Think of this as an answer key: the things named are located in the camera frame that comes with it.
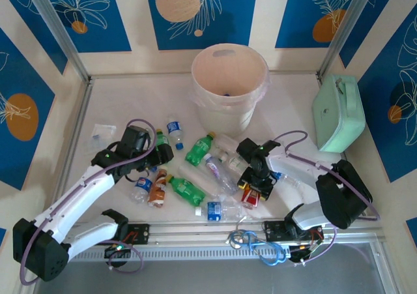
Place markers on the white plastic bin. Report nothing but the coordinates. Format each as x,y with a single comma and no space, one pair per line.
224,111

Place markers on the clear bottle green label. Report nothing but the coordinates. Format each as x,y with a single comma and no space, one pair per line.
236,165

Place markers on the aluminium frame post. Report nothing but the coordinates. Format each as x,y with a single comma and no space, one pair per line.
53,23
347,23

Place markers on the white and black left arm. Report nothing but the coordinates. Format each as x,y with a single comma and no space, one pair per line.
81,193

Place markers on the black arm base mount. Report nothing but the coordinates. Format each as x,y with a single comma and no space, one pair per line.
140,233
275,230

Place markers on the red drink can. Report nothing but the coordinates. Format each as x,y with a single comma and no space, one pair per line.
250,200

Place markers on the aluminium table edge strip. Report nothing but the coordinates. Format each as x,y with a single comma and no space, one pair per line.
76,137

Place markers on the clear bottle pink label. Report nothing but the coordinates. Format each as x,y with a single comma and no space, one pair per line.
216,171

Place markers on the mint green zipper case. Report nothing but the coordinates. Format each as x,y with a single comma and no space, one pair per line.
339,118

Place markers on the aluminium mounting rail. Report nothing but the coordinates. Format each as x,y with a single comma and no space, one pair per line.
195,232

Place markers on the clear bottle blue label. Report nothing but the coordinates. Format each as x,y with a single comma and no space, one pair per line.
213,211

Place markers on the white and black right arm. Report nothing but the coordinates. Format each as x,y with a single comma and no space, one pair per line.
342,193

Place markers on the green Sprite bottle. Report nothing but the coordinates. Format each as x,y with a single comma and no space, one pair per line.
198,149
187,189
162,139

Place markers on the clear bottle blue cap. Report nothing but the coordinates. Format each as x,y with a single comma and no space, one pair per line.
290,180

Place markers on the clear plastic packet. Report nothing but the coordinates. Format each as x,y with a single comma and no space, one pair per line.
102,134

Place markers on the Pepsi bottle blue label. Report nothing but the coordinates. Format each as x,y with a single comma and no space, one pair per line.
143,184
174,127

